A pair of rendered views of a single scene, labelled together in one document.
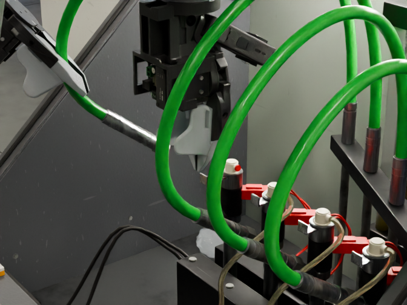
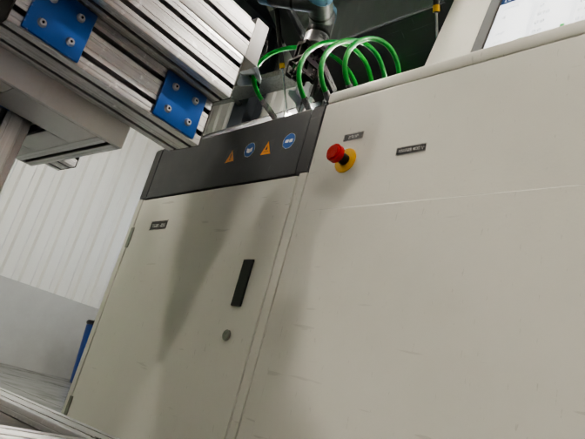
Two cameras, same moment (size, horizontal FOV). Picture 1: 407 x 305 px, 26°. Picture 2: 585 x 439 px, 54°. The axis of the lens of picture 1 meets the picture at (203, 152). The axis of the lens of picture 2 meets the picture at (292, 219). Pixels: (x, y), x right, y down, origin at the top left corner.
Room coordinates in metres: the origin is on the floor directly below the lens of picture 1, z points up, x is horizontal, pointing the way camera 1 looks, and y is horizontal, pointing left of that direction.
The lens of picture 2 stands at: (-0.55, 0.04, 0.33)
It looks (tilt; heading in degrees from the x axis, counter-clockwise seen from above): 18 degrees up; 356
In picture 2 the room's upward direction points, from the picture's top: 15 degrees clockwise
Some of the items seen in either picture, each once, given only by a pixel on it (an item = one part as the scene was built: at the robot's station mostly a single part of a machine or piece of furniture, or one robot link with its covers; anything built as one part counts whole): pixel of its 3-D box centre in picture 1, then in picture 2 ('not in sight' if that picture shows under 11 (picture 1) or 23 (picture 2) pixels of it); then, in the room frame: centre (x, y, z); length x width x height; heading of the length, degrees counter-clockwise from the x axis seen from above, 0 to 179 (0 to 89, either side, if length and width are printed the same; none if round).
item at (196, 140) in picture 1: (194, 141); (303, 95); (0.92, 0.01, 1.18); 0.06 x 0.03 x 0.09; 126
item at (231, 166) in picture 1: (232, 171); not in sight; (0.97, -0.04, 1.11); 0.02 x 0.02 x 0.03
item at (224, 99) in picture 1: (212, 102); (312, 84); (0.93, -0.01, 1.22); 0.05 x 0.02 x 0.09; 36
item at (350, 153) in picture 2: not in sight; (339, 156); (0.45, -0.08, 0.80); 0.05 x 0.04 x 0.05; 36
